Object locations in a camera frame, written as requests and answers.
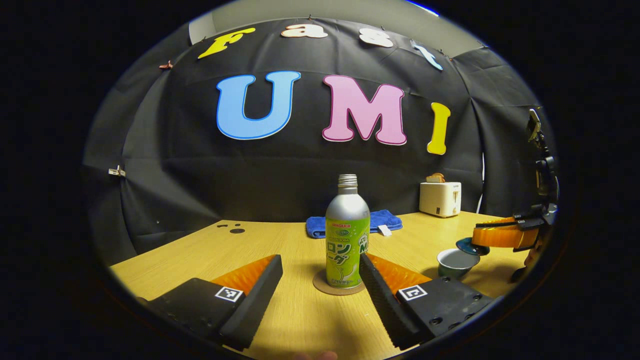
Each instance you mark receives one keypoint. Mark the green label water bottle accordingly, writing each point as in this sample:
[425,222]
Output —
[347,235]

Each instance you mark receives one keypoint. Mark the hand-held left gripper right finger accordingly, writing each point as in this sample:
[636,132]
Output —
[385,305]

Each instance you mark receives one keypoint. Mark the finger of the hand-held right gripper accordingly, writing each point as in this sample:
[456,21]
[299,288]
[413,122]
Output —
[500,239]
[500,223]

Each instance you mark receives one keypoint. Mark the white clip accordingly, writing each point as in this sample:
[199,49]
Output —
[116,171]

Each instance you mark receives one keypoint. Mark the copper clip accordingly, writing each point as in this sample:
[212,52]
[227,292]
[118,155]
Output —
[166,65]

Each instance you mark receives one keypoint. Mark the teal white-lined teacup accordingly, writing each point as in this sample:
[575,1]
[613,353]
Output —
[457,262]

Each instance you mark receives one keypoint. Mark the white toaster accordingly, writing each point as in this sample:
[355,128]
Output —
[437,200]

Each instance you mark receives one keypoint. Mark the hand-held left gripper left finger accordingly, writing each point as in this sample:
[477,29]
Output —
[255,305]

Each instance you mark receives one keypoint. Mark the black backdrop cloth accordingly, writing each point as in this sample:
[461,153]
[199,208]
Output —
[250,175]

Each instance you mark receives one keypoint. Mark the brown toast slice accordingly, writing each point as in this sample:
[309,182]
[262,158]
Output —
[439,177]

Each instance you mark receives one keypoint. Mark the blue folded towel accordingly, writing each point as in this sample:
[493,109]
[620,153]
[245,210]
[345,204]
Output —
[387,220]

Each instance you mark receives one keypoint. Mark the teal teacup lid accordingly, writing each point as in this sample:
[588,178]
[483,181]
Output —
[465,245]

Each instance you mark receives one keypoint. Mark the round brown coaster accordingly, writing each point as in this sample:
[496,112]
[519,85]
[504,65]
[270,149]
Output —
[320,285]

